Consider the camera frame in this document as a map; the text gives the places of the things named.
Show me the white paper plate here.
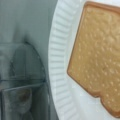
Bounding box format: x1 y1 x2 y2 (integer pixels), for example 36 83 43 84
48 0 120 120

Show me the toast bread slice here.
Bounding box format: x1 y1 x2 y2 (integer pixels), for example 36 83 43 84
67 2 120 118

